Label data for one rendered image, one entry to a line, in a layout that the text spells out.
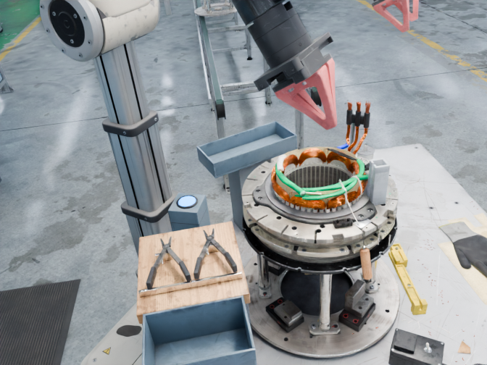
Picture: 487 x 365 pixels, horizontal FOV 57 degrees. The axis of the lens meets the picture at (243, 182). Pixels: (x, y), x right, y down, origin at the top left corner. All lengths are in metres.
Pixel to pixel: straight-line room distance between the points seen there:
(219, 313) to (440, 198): 0.91
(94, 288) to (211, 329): 1.65
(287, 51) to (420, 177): 1.12
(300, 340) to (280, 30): 0.71
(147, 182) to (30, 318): 1.38
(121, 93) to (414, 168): 1.01
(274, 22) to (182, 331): 0.53
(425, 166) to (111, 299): 1.56
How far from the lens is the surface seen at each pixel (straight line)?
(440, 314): 1.16
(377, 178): 0.87
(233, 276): 0.79
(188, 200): 1.04
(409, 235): 1.34
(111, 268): 2.51
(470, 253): 1.30
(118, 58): 1.06
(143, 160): 1.15
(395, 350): 1.02
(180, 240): 0.89
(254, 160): 1.17
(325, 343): 1.04
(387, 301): 1.13
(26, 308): 2.48
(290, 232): 0.83
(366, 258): 0.86
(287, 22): 0.52
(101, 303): 2.35
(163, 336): 0.82
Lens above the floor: 1.64
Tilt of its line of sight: 34 degrees down
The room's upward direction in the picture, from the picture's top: 6 degrees counter-clockwise
